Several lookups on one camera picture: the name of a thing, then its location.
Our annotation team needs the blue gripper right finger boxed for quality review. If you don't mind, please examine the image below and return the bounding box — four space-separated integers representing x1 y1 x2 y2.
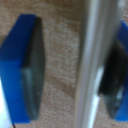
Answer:
97 19 128 123

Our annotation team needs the brown drawer with silver handle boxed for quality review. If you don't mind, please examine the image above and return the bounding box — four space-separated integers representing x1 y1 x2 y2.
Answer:
0 0 128 128

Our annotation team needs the silver drawer handle bar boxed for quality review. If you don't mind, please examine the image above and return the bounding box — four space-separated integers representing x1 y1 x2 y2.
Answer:
73 0 117 128

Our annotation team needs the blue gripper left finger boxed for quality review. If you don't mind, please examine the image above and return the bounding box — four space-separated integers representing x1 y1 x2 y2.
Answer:
0 13 46 125

